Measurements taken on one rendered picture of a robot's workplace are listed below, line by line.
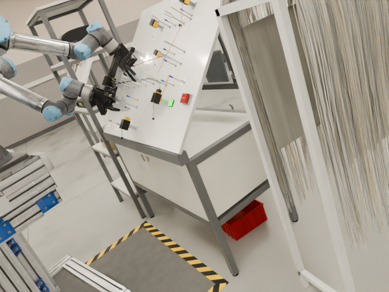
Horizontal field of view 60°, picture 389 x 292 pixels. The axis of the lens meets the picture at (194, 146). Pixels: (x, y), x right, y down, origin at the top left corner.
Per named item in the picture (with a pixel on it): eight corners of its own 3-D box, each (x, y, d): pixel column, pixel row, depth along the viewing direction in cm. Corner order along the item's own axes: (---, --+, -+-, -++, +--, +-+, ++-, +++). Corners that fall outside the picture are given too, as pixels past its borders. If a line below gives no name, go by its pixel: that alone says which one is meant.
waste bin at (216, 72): (235, 81, 634) (224, 49, 612) (213, 91, 627) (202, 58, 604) (226, 79, 677) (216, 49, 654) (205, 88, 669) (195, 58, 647)
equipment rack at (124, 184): (142, 219, 297) (35, 7, 231) (118, 201, 347) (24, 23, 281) (186, 189, 319) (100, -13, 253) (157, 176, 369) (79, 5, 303)
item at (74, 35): (66, 60, 254) (54, 35, 247) (59, 63, 273) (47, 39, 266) (101, 46, 267) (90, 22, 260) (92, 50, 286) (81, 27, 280)
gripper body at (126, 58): (138, 60, 174) (123, 42, 168) (127, 72, 172) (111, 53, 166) (133, 61, 180) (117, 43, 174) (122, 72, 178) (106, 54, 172)
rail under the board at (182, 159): (182, 166, 168) (177, 155, 166) (106, 140, 266) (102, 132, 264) (190, 161, 170) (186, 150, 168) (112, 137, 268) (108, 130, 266)
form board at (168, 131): (105, 132, 265) (103, 131, 264) (144, 11, 270) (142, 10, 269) (181, 154, 167) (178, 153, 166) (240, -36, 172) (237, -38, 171)
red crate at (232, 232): (236, 241, 226) (230, 225, 221) (208, 220, 260) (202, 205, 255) (268, 219, 236) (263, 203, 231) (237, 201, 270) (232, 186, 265)
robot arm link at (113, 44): (104, 47, 163) (99, 48, 170) (111, 54, 166) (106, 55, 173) (114, 36, 165) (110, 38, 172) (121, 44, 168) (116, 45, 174)
